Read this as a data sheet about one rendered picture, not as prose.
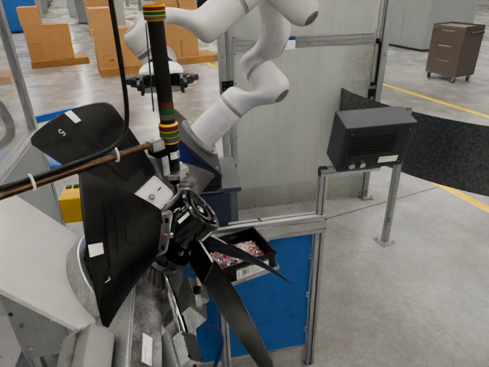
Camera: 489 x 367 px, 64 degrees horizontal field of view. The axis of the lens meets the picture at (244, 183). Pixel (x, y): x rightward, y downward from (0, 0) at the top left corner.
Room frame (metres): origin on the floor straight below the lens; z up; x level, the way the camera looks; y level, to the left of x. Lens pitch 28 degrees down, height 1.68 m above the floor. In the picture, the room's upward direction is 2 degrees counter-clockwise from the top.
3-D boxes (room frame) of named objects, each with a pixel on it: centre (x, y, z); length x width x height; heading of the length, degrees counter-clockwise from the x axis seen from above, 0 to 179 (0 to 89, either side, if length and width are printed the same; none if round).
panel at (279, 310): (1.20, 0.13, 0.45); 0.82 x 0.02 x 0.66; 100
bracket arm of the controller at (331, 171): (1.30, -0.39, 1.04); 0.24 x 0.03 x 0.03; 100
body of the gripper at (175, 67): (0.94, 0.19, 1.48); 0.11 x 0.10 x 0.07; 10
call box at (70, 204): (1.13, 0.52, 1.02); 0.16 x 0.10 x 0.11; 100
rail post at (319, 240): (1.28, -0.29, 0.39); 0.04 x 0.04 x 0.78; 10
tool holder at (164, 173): (0.82, 0.17, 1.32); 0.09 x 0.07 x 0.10; 135
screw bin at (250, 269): (1.05, 0.03, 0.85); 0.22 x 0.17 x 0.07; 116
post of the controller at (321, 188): (1.28, -0.29, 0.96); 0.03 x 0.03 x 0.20; 10
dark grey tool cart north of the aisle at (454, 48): (6.83, -3.62, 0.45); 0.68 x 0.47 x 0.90; 26
